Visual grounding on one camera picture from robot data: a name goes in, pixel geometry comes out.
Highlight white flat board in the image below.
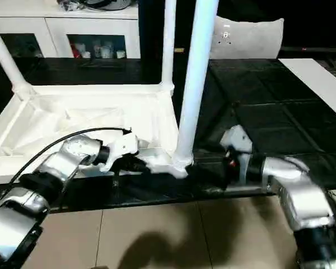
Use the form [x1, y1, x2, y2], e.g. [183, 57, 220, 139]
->
[278, 58, 336, 124]

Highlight white sideboard cabinet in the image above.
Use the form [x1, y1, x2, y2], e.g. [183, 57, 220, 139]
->
[0, 5, 142, 59]

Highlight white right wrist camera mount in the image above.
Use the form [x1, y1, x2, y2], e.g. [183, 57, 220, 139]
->
[220, 124, 254, 185]

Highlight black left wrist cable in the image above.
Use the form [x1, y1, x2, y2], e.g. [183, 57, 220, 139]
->
[0, 127, 134, 197]

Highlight grey pillow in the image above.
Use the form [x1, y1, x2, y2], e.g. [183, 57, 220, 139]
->
[209, 15, 285, 60]

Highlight black clutter on sideboard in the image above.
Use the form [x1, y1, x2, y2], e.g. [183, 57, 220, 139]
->
[58, 0, 86, 12]

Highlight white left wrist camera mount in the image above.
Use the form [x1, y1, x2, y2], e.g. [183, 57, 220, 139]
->
[100, 134, 141, 173]

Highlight white plastic table top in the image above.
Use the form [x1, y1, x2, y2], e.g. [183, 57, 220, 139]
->
[0, 82, 195, 184]

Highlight black cabinet with gold label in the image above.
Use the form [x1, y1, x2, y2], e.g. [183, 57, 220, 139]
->
[138, 0, 218, 61]

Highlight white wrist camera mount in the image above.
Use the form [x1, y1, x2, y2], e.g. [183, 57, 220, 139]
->
[220, 124, 254, 185]
[100, 134, 141, 173]

